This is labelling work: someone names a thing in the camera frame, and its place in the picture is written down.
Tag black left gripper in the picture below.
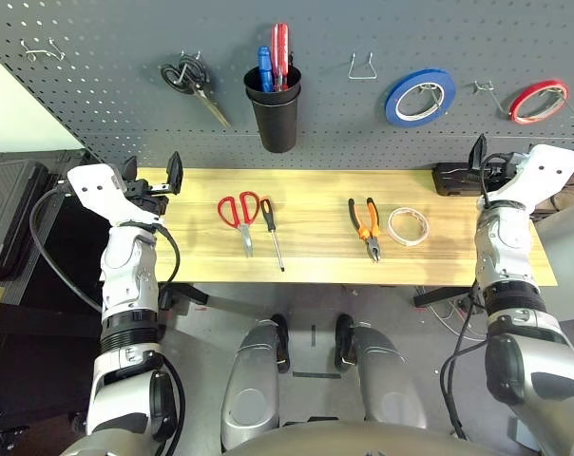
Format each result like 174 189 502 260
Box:
120 151 183 217

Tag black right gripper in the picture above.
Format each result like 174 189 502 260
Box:
468 133 524 184

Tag white tape roll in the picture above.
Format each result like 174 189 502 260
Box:
387 206 431 248

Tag red-handled scissors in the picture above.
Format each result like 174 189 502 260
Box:
217 190 261 259

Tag black orange screwdriver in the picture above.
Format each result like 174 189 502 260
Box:
259 198 287 274

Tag orange black pliers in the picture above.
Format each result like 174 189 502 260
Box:
347 197 384 264

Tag grey metal pegboard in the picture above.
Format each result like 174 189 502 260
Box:
0 0 574 171

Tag black flat tool case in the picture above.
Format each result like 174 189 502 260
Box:
432 161 488 197

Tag red tape roll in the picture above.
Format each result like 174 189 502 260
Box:
507 78 571 126

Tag blue tape roll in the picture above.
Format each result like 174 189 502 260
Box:
384 67 458 128

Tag black outer holder cup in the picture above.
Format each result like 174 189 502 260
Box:
245 87 302 155

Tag black holder cup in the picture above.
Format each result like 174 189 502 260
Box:
242 65 304 104
245 87 302 155

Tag light grey chair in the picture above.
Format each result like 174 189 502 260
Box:
535 208 574 325

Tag large black hard case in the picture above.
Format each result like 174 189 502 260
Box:
0 149 89 287

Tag black inner holder cup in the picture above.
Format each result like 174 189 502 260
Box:
242 65 304 104

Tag black left robot foot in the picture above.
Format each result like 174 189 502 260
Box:
269 313 291 374

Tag black robot foot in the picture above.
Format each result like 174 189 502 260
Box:
269 313 291 374
334 313 356 373

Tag silver left robot leg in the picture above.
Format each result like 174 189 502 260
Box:
220 318 283 452

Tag silver robot leg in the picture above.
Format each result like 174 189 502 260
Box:
351 322 429 431
220 318 283 452

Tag black right robot foot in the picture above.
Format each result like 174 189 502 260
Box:
334 313 356 373

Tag silver right robot leg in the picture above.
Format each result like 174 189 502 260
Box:
351 322 429 431

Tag small grey floor box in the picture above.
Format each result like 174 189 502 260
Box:
507 414 545 450

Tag grey robot torso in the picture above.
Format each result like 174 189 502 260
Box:
58 420 488 456

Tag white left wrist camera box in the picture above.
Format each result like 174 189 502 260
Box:
67 162 127 225

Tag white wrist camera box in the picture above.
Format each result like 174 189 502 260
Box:
67 162 127 225
488 143 574 211

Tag long wire tape hook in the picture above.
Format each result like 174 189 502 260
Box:
472 80 512 118

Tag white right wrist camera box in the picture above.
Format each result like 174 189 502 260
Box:
488 143 574 211

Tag wire hook holding blue tape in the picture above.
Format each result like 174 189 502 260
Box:
416 81 447 112

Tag black-handled scissors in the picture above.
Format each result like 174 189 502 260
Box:
159 52 234 130

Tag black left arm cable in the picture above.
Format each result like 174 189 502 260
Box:
29 187 182 315

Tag wire pliers holder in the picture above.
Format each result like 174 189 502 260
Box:
347 51 379 82

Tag blue-handled screwdriver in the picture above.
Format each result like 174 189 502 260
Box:
257 46 276 93

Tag double wire pegboard hook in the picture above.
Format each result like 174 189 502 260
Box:
20 37 67 65

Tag white floor cables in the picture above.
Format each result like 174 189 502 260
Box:
426 298 488 341

